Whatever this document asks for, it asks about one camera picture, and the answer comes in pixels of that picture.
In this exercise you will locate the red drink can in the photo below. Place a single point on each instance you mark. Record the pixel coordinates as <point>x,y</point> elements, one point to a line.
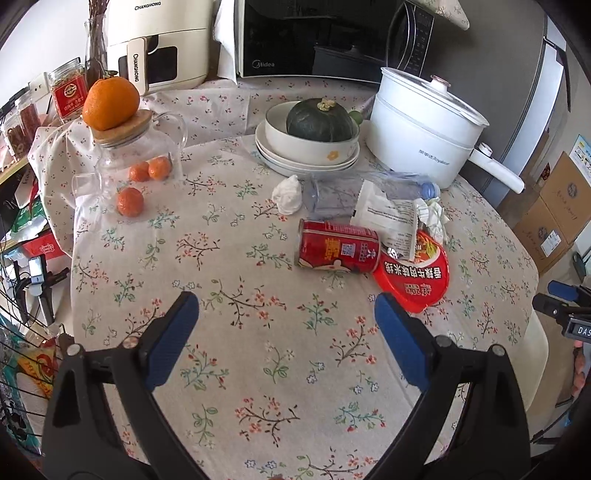
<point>337,247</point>

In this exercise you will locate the red box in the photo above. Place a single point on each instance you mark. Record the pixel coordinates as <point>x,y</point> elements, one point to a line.
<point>41,244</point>

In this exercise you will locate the green plastic bag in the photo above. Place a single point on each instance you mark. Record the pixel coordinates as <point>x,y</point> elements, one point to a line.
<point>27,221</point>

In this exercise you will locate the white tissue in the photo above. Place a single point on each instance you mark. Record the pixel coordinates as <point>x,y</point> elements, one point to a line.
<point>287,194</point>

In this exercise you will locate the large orange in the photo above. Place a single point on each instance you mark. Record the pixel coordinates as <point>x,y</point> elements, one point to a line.
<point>111,104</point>

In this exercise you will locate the small clear glass cup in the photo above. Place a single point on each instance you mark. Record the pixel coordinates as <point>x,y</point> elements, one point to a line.
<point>87,187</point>

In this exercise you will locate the clear plastic bottle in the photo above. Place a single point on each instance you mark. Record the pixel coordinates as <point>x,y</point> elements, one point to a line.
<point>332,196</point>

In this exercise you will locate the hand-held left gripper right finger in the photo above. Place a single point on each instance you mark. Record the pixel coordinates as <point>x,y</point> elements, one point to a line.
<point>401,341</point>

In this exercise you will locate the white printed paper packet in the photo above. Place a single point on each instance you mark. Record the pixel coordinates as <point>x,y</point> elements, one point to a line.
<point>383,214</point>

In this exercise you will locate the small dark box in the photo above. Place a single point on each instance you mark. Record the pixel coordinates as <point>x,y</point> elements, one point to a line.
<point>582,258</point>

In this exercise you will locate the glass jar of red snacks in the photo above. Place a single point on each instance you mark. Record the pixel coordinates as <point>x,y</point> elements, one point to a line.
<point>30,117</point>
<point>13,138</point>

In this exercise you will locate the small green fruit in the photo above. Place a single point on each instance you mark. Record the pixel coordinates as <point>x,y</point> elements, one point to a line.
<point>355,117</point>

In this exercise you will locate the person's right hand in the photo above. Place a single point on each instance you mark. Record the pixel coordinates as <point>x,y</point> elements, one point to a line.
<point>582,369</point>

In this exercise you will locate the white air fryer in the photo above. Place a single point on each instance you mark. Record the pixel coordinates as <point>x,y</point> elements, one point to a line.
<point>161,41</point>

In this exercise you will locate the white cloth under microwave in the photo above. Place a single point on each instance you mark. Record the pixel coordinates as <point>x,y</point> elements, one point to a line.
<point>226,46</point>

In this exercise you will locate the printed tissue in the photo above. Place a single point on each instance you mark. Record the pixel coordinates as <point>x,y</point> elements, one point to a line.
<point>431,219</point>

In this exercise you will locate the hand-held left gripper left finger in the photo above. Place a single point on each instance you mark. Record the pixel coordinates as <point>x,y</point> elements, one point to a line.
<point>173,337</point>

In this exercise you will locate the grey refrigerator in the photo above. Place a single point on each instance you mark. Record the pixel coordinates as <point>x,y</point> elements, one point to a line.
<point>508,92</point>

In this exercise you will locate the red round noodle lid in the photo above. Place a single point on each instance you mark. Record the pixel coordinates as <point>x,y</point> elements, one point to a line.
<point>415,277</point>

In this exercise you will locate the dark green squash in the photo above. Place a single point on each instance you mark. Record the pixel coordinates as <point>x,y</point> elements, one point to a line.
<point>321,120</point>

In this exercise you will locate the floral microwave cover cloth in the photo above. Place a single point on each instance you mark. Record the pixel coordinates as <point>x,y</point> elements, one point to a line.
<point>443,11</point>

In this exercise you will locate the glass teapot with wooden lid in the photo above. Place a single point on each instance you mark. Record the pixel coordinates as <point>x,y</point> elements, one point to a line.
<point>138,152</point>

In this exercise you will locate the glass vase with dry branches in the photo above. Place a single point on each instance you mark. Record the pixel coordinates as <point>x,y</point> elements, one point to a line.
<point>96,46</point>

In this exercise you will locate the white chair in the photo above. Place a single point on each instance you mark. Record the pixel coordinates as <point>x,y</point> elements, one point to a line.
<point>535,360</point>

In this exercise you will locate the glass pot lid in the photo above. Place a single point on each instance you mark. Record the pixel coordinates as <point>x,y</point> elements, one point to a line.
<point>434,99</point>

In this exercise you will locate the white electric cooking pot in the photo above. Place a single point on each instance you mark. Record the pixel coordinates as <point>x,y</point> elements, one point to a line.
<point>415,143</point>

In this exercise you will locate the red label glass jar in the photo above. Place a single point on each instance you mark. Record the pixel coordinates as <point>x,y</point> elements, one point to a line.
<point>68,94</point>

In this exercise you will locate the white flower print bowl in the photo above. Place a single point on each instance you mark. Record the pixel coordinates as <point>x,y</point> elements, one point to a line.
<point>314,147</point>

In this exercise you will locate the blue and white box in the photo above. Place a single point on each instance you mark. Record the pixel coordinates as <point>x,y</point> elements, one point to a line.
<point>582,154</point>

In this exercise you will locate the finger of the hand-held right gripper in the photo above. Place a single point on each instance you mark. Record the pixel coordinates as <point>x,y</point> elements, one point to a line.
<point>549,307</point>
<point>568,290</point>

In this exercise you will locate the small tangerine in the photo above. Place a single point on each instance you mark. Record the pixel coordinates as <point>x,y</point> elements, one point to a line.
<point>130,201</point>
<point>159,168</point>
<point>138,172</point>

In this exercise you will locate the phone on stand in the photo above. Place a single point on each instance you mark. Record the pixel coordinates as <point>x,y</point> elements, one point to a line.
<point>37,272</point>

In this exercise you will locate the black microwave oven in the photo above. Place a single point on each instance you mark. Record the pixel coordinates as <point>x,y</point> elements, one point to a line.
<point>323,37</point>

